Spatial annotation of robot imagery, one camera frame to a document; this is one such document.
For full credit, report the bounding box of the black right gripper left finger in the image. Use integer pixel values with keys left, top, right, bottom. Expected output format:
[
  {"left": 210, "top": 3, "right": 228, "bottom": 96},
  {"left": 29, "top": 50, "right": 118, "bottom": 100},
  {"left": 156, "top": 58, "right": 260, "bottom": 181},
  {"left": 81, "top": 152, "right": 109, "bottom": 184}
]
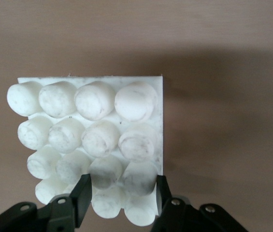
[{"left": 0, "top": 174, "right": 93, "bottom": 232}]

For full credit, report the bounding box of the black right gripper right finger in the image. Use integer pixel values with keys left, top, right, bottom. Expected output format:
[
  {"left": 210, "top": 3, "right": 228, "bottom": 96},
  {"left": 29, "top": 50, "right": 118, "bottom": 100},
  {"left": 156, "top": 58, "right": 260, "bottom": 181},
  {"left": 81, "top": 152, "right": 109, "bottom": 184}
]
[{"left": 150, "top": 174, "right": 249, "bottom": 232}]

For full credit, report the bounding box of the white studded base plate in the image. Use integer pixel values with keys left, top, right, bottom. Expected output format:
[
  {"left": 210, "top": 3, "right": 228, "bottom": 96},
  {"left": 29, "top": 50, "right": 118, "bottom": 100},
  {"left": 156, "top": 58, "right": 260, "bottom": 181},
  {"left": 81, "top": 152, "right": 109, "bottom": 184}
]
[{"left": 6, "top": 74, "right": 164, "bottom": 227}]

